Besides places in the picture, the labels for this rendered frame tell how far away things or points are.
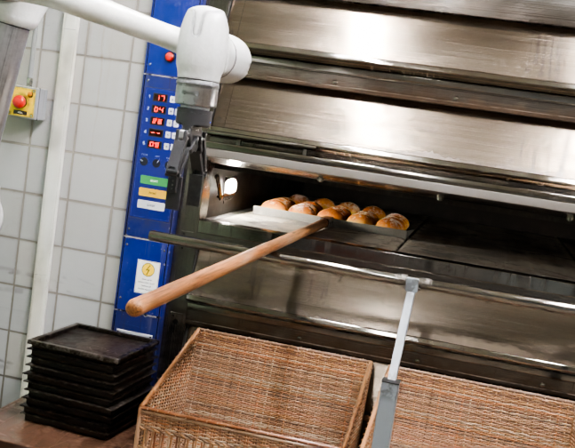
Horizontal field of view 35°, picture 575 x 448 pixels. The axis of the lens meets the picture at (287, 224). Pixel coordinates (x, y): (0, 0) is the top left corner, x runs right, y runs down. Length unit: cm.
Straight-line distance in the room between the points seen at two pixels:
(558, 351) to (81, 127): 160
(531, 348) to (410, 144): 68
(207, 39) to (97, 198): 116
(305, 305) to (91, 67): 100
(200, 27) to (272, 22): 90
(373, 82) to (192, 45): 93
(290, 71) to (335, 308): 72
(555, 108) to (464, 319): 66
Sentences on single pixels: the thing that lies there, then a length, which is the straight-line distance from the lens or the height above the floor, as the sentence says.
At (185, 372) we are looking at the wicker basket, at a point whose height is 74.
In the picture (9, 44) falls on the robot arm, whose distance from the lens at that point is 234.
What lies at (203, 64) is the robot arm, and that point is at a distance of 193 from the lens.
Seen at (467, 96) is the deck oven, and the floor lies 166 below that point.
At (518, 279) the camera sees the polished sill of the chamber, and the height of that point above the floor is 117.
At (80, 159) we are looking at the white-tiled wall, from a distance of 301.
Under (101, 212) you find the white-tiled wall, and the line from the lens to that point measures 298.
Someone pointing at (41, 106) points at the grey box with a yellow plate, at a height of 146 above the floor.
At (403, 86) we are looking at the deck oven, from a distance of 275.
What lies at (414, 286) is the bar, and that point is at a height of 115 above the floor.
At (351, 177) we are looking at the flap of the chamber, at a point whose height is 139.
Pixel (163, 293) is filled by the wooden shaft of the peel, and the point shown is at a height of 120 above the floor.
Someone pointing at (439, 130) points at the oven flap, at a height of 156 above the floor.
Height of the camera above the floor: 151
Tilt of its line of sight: 6 degrees down
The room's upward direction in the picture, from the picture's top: 8 degrees clockwise
